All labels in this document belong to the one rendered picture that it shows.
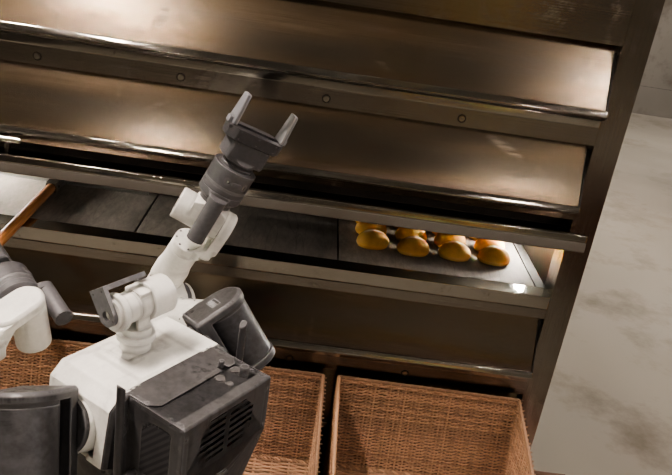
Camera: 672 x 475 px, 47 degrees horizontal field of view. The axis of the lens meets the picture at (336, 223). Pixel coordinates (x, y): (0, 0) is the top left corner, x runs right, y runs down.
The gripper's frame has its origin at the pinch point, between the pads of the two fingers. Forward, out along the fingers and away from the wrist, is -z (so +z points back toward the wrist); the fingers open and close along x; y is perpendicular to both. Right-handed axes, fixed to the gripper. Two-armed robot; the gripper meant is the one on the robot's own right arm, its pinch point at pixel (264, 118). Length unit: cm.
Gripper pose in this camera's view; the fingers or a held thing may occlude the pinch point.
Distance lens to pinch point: 147.5
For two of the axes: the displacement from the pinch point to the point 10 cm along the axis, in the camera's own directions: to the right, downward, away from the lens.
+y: -3.8, -5.2, 7.7
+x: -7.6, -3.0, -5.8
